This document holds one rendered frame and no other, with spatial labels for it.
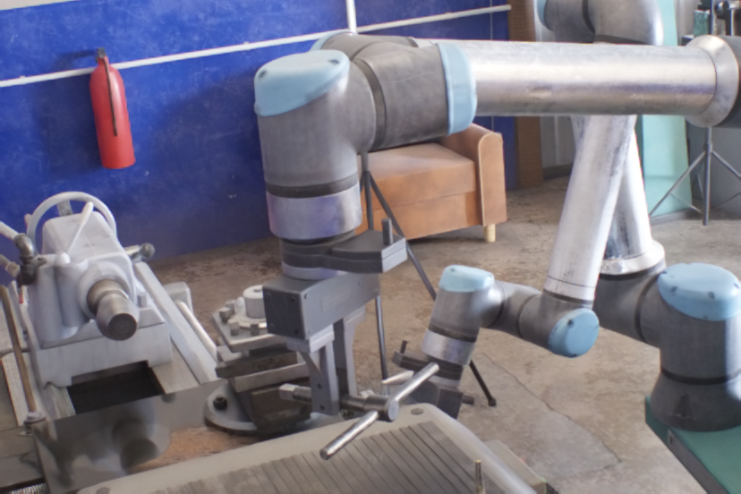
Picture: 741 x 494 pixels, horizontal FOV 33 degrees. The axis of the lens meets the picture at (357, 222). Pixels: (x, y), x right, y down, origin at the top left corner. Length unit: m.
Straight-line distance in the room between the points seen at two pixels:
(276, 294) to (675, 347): 1.31
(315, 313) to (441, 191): 4.79
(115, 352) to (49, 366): 0.15
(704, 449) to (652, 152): 4.00
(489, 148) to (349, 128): 4.86
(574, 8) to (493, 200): 3.89
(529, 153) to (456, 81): 5.78
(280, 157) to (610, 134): 1.08
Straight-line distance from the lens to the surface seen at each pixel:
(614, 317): 2.49
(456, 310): 2.21
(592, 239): 2.18
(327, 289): 1.21
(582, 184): 2.18
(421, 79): 1.21
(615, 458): 4.18
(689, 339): 2.37
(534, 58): 1.44
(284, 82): 1.15
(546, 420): 4.42
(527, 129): 6.96
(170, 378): 2.95
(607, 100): 1.51
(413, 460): 1.40
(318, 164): 1.17
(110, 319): 2.57
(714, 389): 2.42
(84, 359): 2.98
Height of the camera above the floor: 2.01
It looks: 18 degrees down
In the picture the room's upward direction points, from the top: 6 degrees counter-clockwise
